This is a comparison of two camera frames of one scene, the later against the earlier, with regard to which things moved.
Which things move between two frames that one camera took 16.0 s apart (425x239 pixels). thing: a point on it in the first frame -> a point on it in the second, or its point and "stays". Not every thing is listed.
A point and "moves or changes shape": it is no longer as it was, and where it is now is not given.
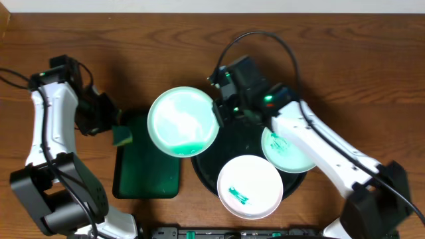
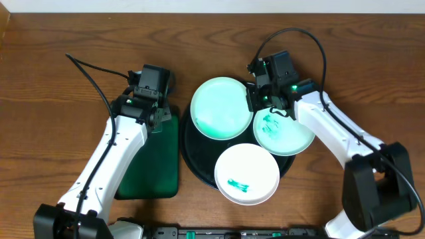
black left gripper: (108, 117) -> (163, 115)
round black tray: (235, 139) -> (201, 153)
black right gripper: (220, 109) -> (252, 96)
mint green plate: (182, 122) moves or changes shape
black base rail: (176, 233) stays
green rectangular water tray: (141, 169) stays
